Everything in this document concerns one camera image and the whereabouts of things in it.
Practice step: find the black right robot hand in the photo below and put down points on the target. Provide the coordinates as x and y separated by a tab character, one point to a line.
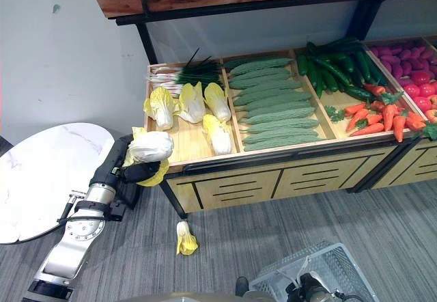
304	283

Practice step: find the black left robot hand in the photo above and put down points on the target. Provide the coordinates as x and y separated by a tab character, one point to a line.
112	165

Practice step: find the white plastic mesh basket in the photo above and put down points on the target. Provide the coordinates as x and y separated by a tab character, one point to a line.
338	268

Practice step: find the napa cabbage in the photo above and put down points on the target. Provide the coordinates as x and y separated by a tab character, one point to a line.
186	238
218	103
192	104
150	146
161	109
218	134

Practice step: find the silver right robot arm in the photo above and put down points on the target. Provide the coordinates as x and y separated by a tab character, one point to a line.
324	296

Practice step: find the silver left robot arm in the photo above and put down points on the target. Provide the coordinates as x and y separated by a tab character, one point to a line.
78	230

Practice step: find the dark robot foot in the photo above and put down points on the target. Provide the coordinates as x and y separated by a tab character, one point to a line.
241	285

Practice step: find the round white marble table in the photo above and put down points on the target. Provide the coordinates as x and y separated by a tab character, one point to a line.
48	175

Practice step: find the green onion bunch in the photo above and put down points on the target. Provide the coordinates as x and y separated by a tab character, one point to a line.
194	73

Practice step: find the green bitter melon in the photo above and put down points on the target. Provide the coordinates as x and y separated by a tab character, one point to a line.
283	139
280	146
285	122
264	82
261	72
283	130
280	106
273	92
281	112
273	99

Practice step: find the orange carrot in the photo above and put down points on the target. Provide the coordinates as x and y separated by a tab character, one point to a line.
388	117
358	119
375	89
355	109
373	119
414	121
398	127
377	106
368	129

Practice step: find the loose green carrot leaf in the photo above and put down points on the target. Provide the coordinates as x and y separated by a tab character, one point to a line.
335	113

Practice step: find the dark green cucumber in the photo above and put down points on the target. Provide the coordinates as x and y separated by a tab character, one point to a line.
348	64
315	80
329	80
302	64
360	93
377	73
329	65
362	66

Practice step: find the orange red bell pepper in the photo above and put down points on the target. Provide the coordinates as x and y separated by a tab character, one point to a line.
432	115
433	101

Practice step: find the red tomato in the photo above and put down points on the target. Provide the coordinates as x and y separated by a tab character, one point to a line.
422	104
427	90
411	91
421	77

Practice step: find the purple sweet potato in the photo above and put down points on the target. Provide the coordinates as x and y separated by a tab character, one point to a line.
416	63
391	59
385	51
426	54
405	54
397	71

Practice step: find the wooden produce stand black frame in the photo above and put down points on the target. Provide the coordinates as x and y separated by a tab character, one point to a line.
239	182
409	163

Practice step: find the small green wall sticker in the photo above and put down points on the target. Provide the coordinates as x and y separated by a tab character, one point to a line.
56	7

